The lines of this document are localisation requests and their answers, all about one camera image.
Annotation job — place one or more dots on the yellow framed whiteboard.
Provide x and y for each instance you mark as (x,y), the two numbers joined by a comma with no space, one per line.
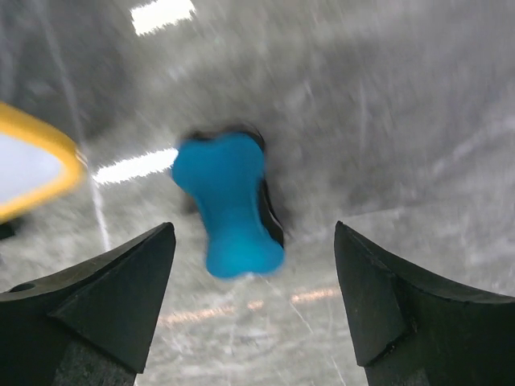
(38,162)

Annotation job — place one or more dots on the blue whiteboard eraser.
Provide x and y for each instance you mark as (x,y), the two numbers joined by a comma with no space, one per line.
(224,173)

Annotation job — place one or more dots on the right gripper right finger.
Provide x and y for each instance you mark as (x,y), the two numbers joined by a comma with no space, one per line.
(410,326)

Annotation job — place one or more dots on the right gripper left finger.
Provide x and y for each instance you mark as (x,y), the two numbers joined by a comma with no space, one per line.
(92,323)

